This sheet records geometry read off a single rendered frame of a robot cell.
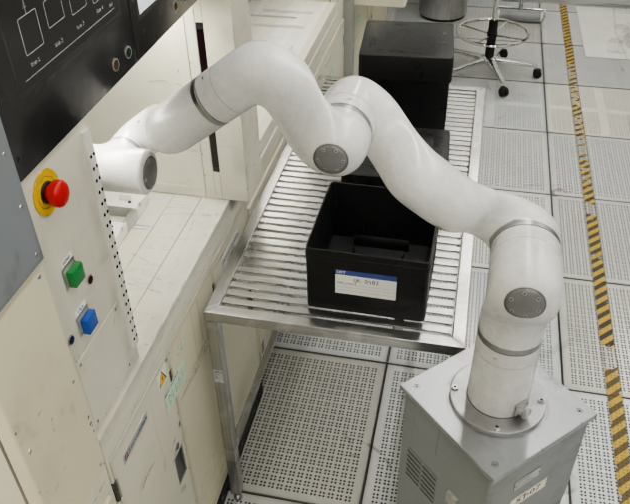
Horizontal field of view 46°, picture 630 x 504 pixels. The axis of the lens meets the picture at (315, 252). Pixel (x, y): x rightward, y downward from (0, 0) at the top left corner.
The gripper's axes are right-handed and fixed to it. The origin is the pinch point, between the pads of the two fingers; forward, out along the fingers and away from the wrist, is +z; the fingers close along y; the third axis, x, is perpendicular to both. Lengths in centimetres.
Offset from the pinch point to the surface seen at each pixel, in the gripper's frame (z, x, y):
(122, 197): -5.5, -30.4, 33.1
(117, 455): -30, -44, -30
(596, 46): -164, -121, 375
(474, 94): -89, -45, 136
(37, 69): -30.3, 30.2, -23.4
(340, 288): -63, -38, 19
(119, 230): -10.0, -31.2, 20.9
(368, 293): -70, -39, 18
